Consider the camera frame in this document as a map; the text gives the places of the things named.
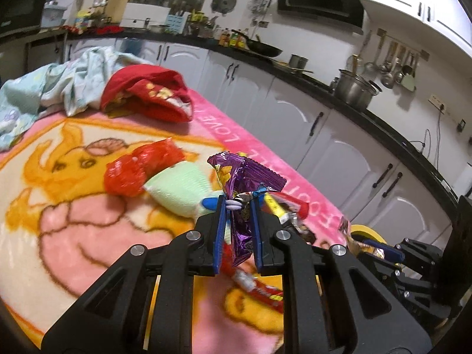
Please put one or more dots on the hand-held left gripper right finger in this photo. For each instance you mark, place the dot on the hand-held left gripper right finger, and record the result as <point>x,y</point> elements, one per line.
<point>258,239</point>

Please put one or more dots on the black microwave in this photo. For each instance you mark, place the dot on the black microwave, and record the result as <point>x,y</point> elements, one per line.
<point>18,0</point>

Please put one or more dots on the red garment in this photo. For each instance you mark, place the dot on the red garment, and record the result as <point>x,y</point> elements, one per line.
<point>147,92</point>

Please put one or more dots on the black wok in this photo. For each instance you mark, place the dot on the black wok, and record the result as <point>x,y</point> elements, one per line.
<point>263,47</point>

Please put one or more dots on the light blue cloth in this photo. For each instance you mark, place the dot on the light blue cloth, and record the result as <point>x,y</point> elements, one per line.
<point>73,77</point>

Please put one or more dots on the wooden cutting board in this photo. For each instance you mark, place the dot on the wooden cutting board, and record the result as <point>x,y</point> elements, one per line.
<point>118,2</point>

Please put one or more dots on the red plastic wrapper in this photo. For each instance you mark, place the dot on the red plastic wrapper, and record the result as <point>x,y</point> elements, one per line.
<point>140,169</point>

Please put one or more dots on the metal wall rack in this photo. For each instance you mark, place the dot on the metal wall rack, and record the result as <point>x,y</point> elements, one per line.
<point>259,11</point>

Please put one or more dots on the white wall cabinets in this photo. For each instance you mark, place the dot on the white wall cabinets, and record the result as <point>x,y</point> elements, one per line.
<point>424,3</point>

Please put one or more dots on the black kitchen countertop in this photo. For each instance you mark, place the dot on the black kitchen countertop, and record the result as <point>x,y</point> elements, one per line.
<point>387,129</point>

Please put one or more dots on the row of hanging kitchen utensils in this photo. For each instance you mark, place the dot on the row of hanging kitchen utensils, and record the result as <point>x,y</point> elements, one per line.
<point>391,62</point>

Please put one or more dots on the red stick packet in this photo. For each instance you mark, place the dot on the red stick packet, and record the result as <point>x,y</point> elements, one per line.
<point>258,287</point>

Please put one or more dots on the steel pot lid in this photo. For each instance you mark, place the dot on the steel pot lid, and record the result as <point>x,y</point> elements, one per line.
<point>224,3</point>

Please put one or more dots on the blue knife block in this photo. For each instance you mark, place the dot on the blue knife block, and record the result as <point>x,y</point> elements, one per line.
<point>175,24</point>

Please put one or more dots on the group of sauce bottles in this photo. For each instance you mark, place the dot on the group of sauce bottles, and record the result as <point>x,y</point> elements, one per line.
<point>232,40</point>

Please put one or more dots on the pink printed blanket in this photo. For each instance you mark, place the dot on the pink printed blanket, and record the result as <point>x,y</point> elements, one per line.
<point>110,236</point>

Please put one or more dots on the brown shiny wrapper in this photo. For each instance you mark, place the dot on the brown shiny wrapper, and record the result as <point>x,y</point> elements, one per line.
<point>350,234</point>

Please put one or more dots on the purple snack wrapper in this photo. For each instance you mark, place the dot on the purple snack wrapper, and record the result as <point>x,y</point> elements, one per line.
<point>243,177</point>

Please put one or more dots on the large steel pot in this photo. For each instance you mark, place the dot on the large steel pot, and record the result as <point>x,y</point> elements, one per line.
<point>352,90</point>

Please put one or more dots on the wall socket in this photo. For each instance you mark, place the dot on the wall socket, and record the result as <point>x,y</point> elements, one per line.
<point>438,103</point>

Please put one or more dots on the wooden spatula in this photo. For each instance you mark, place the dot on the wooden spatula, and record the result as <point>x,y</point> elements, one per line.
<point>354,64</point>

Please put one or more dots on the blue plastic container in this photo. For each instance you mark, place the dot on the blue plastic container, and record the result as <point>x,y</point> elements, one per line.
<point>53,16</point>

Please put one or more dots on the small steel pot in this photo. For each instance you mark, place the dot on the small steel pot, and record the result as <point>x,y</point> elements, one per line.
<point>298,61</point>

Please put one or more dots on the white base cabinets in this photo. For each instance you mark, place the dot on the white base cabinets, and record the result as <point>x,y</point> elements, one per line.
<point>287,118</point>

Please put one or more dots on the yellow rimmed bin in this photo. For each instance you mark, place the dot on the yellow rimmed bin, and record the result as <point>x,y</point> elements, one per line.
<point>368,233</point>

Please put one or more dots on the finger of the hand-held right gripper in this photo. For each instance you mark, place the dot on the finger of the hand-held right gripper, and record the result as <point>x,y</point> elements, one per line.
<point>383,274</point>
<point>387,252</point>

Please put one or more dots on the green knitted cloth pouch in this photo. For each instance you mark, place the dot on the green knitted cloth pouch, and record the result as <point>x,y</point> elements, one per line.
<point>180,188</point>

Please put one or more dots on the brown yellow seasoning packet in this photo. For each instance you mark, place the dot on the brown yellow seasoning packet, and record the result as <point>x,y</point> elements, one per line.
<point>285,204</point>

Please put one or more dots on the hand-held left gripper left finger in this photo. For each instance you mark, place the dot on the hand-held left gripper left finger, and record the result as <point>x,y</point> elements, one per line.
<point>219,236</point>

